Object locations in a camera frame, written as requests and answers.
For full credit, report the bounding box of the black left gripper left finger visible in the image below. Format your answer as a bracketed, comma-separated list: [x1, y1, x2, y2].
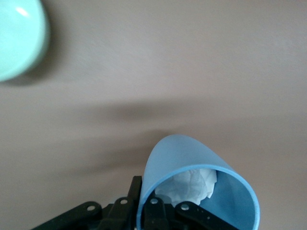
[31, 176, 142, 230]

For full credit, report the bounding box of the blue plastic cup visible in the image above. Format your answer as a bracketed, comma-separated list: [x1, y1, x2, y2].
[135, 134, 261, 230]

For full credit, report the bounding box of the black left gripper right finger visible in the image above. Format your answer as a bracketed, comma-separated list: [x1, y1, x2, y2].
[143, 196, 243, 230]

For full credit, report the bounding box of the white crumpled tissue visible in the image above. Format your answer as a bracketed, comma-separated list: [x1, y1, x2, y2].
[154, 168, 218, 208]

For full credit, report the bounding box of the mint green bowl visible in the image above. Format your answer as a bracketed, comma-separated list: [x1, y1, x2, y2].
[0, 0, 51, 83]

